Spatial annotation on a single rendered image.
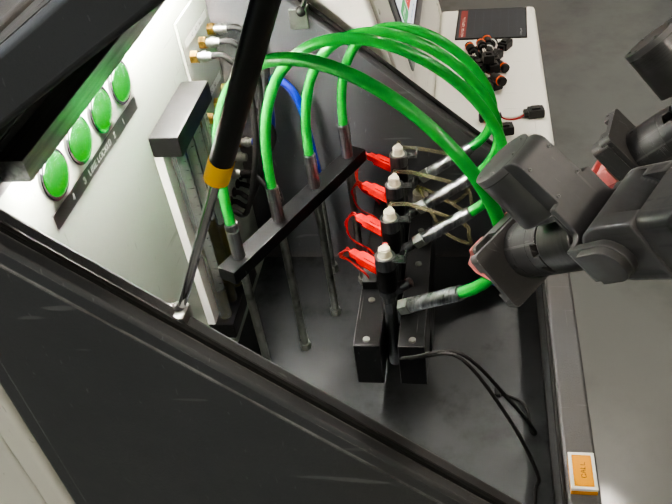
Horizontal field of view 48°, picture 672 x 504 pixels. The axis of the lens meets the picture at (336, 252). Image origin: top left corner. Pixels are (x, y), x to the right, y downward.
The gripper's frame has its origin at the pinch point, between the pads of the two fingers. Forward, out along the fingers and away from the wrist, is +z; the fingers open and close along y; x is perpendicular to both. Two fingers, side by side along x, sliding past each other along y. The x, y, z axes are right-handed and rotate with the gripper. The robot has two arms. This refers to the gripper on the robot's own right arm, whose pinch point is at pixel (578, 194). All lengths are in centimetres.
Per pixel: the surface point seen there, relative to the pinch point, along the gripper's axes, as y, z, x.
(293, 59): 34.8, 3.2, 13.5
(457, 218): 4.7, 17.8, -3.9
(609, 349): -87, 83, -89
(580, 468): -20.5, 13.4, 20.6
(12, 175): 46, 13, 38
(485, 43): 8, 33, -74
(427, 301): 5.5, 14.3, 15.6
